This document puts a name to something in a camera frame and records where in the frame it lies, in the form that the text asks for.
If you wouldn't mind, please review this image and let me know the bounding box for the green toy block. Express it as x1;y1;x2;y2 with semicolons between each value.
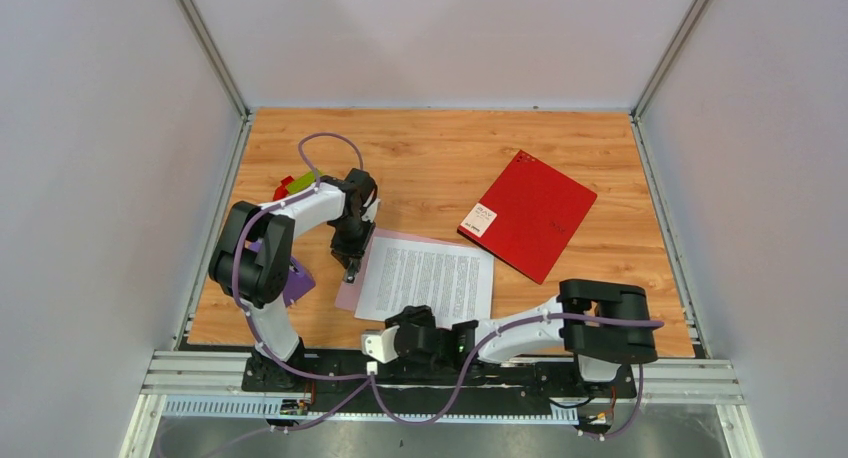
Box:
284;171;321;195

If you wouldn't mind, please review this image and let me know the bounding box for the red toy block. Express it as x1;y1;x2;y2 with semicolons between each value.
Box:
272;175;294;201

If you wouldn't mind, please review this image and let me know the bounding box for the red folder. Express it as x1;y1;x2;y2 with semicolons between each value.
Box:
457;150;597;284

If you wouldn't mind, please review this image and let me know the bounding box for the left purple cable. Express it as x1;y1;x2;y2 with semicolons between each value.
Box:
231;132;372;383

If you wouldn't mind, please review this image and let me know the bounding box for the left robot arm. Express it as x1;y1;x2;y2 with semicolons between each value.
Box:
208;169;378;391

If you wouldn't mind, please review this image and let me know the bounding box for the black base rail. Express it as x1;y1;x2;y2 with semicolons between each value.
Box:
142;347;737;426

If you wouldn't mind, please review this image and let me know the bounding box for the printed paper sheet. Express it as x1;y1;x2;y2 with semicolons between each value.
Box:
354;237;494;328

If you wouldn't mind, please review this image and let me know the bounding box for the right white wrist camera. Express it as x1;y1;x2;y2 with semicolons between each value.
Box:
361;326;399;376

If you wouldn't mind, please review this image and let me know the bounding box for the purple box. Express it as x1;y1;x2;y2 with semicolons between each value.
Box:
239;240;315;308

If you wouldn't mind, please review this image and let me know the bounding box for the pink paper sheet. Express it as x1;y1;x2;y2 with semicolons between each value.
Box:
335;228;450;312

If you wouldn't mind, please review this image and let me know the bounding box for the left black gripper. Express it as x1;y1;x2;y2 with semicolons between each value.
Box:
332;215;378;270

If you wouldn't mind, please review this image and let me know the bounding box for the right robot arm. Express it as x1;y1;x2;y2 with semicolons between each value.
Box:
362;279;664;396

